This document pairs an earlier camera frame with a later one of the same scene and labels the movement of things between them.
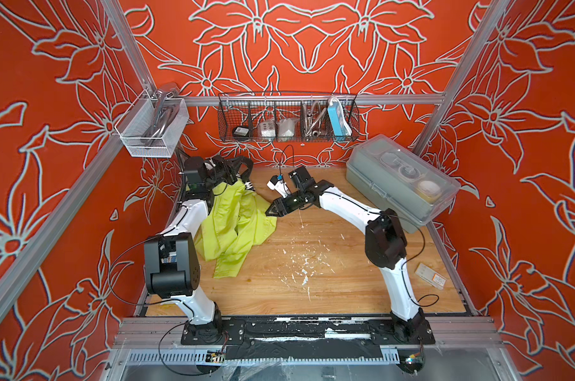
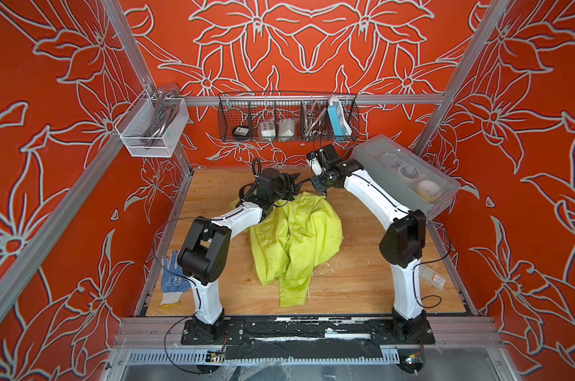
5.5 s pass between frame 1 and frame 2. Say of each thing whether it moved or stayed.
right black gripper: moved
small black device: stayed
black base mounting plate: stayed
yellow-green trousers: moved
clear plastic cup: stayed
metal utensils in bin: stayed
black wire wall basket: stayed
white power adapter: stayed
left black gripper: moved
